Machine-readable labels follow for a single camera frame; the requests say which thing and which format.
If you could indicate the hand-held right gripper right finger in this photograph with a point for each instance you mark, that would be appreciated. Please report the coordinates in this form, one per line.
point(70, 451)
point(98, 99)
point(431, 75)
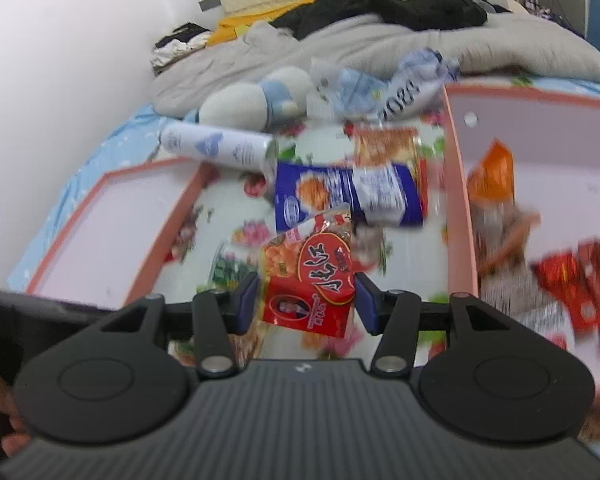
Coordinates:
point(367, 305)

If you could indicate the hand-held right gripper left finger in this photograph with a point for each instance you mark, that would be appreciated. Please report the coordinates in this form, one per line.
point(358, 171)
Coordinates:
point(247, 305)

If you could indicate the red snack packet white lettering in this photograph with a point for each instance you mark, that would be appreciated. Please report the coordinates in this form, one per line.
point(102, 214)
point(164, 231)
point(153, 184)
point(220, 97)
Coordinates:
point(310, 280)

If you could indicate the orange cracker packet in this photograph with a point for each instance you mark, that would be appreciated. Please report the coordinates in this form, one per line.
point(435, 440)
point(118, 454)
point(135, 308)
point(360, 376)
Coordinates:
point(385, 147)

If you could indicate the pink cardboard box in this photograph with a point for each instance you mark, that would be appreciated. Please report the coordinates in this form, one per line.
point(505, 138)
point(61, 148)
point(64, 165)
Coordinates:
point(555, 200)

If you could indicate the green snack packet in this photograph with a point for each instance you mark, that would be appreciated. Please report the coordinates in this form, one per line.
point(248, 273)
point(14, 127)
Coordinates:
point(230, 267)

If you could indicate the blue snack packet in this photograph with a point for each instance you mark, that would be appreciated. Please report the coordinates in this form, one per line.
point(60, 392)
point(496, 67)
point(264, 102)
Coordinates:
point(330, 190)

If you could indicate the pink cardboard box lid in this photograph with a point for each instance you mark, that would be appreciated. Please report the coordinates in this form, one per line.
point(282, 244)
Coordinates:
point(120, 230)

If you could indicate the clear packet with white label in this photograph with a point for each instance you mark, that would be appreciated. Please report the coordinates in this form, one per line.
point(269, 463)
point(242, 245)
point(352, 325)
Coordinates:
point(510, 310)

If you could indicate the white spray can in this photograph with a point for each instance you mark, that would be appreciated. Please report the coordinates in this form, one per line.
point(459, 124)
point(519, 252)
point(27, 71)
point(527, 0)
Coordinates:
point(215, 144)

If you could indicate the white and blue plush toy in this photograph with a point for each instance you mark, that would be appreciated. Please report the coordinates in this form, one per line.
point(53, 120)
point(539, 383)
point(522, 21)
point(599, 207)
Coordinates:
point(240, 102)

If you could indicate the clear bag with blue contents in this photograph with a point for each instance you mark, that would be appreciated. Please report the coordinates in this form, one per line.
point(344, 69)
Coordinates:
point(350, 90)

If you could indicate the crumpled blue white plastic bag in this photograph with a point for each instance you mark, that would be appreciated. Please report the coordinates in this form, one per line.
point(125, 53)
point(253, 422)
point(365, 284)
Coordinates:
point(410, 90)

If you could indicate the grey duvet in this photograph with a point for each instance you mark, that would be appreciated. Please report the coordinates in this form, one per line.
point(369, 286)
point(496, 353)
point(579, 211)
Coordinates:
point(380, 40)

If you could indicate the pile of black white clothes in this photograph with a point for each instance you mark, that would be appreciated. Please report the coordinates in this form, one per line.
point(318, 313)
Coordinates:
point(180, 42)

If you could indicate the yellow cloth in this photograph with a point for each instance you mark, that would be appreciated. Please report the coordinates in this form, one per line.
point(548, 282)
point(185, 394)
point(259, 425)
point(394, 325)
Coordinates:
point(240, 22)

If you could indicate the black clothing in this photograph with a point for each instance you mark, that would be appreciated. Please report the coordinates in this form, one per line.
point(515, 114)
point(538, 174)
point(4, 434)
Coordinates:
point(430, 7)

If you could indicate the patterned cloth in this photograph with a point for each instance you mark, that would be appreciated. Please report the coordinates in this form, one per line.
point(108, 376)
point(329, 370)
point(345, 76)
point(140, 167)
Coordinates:
point(537, 6)

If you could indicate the grey wall switch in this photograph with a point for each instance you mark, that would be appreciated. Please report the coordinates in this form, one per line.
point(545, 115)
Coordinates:
point(210, 2)

